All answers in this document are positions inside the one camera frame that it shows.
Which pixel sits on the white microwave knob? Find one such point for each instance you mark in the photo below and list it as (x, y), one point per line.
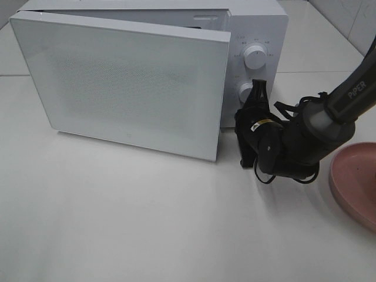
(244, 91)
(255, 55)

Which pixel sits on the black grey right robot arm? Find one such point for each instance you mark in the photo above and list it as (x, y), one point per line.
(293, 145)

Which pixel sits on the white lower microwave knob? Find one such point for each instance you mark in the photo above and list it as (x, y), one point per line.
(244, 91)

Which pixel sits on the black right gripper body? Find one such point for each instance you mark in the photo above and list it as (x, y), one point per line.
(253, 121)

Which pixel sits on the white microwave door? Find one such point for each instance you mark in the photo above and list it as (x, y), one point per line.
(154, 86)

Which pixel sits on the white upper microwave knob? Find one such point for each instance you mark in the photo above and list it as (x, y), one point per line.
(255, 55)

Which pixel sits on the white microwave oven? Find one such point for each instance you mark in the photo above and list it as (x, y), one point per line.
(240, 23)

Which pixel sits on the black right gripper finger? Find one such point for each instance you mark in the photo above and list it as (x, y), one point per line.
(255, 93)
(263, 90)

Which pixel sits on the pink round plate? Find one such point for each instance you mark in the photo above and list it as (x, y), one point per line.
(352, 182)

